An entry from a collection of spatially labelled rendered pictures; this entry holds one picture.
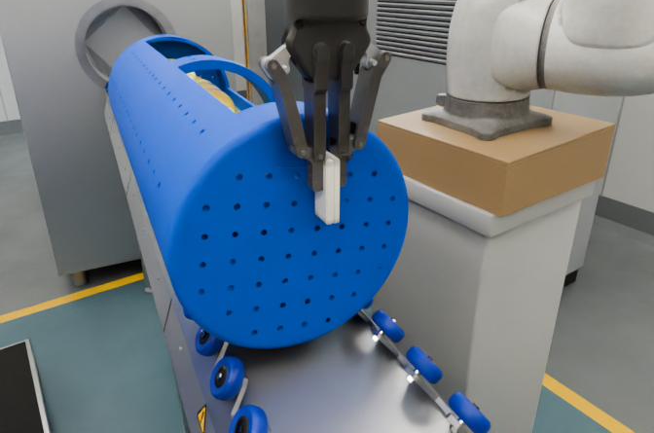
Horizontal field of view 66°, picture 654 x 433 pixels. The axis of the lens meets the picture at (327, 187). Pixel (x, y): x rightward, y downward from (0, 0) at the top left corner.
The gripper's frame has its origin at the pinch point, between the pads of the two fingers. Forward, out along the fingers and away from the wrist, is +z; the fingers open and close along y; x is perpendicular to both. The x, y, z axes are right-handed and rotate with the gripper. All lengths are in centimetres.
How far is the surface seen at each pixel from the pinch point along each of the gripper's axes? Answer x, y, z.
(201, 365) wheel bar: 7.1, -13.5, 23.7
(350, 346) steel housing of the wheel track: 1.8, 4.2, 23.3
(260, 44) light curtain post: 116, 32, -1
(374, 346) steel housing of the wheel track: 0.5, 6.9, 23.3
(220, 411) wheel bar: -1.0, -13.3, 23.4
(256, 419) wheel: -8.9, -11.5, 17.9
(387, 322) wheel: -1.7, 7.3, 18.1
